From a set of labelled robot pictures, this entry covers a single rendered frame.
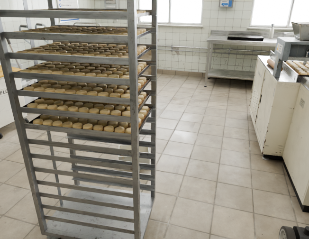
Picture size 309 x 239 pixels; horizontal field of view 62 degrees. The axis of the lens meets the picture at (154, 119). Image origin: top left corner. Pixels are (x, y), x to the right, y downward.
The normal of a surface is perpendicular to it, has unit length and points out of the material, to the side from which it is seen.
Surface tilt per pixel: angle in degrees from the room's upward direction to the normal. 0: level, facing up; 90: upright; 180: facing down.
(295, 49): 90
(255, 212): 0
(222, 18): 90
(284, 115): 90
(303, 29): 115
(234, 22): 90
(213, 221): 0
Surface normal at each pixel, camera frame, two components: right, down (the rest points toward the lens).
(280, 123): -0.22, 0.40
